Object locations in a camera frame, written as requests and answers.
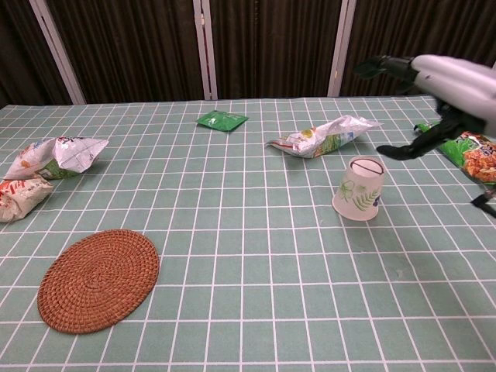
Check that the green snack bag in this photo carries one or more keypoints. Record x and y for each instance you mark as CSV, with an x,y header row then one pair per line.
x,y
480,157

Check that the white screen frame post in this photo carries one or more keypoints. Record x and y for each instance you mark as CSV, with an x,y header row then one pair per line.
x,y
205,54
58,54
342,38

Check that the green grid tablecloth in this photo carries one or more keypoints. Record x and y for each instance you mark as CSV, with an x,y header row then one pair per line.
x,y
232,232

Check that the white paper cup leaf print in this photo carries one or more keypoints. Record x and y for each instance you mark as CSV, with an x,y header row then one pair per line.
x,y
358,193

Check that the round woven rattan coaster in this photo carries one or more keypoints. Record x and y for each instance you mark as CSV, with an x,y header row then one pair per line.
x,y
98,281

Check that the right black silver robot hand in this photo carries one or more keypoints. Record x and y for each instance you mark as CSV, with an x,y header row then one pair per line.
x,y
461,89

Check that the small green sachet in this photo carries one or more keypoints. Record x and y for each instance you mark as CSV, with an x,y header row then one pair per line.
x,y
221,121

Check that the white green crumpled snack wrapper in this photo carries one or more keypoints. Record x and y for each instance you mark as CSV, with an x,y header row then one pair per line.
x,y
321,141

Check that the orange white crumpled snack bag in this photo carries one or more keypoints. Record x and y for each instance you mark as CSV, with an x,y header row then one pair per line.
x,y
21,197

